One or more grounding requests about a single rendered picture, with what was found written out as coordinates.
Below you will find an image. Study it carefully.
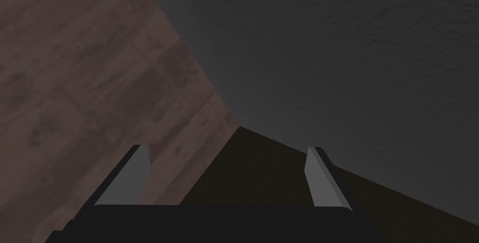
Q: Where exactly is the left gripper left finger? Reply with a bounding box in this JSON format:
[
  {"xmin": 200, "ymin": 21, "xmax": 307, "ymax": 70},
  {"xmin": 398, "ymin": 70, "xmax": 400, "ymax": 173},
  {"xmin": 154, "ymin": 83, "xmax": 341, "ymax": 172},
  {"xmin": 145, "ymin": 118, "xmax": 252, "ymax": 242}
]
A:
[{"xmin": 81, "ymin": 144, "xmax": 152, "ymax": 209}]

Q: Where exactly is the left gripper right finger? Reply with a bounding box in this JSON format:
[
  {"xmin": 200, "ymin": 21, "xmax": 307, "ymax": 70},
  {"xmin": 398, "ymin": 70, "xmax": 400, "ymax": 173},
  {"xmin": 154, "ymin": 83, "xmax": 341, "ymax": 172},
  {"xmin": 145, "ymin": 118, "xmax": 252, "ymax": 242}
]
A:
[{"xmin": 304, "ymin": 146, "xmax": 363, "ymax": 212}]

